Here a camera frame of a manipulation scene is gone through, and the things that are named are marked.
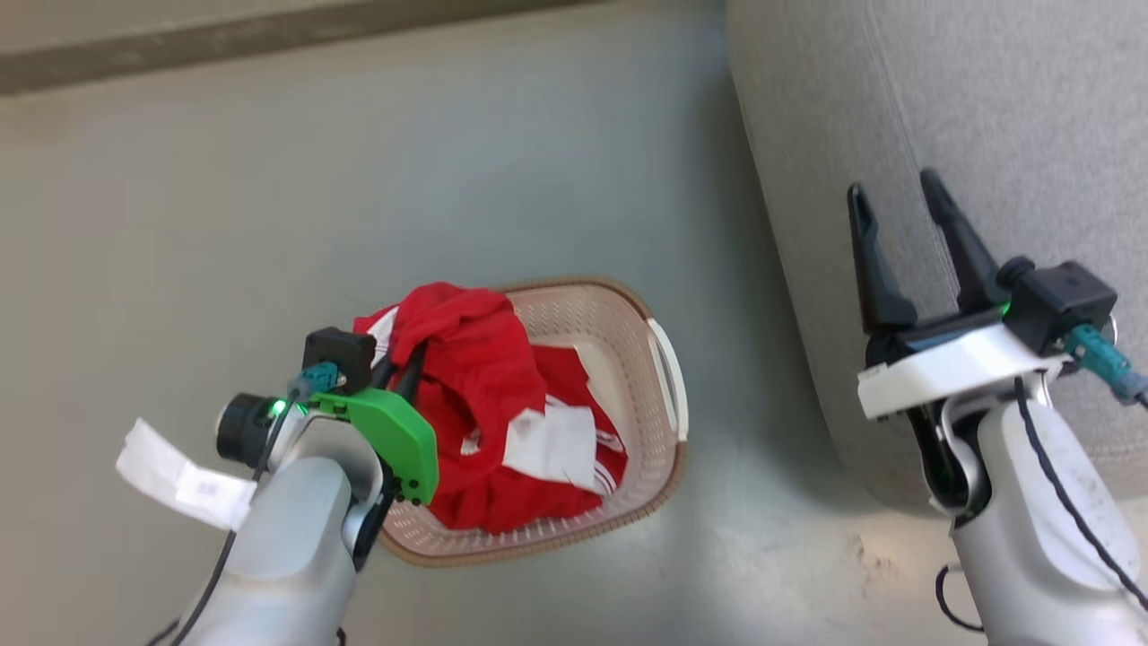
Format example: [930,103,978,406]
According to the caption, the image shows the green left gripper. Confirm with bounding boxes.
[309,344,441,505]

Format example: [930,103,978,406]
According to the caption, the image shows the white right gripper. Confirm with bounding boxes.
[847,168,1074,422]

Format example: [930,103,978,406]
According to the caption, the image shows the red and white garment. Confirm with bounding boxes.
[352,282,630,536]

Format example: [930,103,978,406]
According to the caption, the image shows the beige perforated laundry basket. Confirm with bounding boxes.
[354,275,691,569]

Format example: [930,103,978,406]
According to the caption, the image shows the grey fabric sofa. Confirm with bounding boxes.
[726,0,1148,514]

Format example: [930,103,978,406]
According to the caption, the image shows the white tape label strip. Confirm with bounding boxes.
[115,417,257,532]

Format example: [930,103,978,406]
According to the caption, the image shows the dark grey baseboard strip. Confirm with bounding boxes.
[0,0,584,97]

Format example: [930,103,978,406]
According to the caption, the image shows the teal left camera cable connector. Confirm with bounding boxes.
[287,361,344,406]

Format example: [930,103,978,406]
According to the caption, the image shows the teal camera cable connector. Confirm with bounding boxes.
[1063,324,1148,406]
[287,361,344,406]

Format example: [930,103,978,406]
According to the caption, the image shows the teal right camera cable connector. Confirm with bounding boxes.
[1063,324,1148,406]

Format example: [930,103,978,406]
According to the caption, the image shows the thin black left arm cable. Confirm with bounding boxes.
[169,386,302,646]

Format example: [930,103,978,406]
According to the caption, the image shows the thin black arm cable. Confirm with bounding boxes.
[169,386,302,646]
[1013,377,1148,613]

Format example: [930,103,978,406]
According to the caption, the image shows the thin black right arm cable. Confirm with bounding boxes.
[1013,377,1148,613]

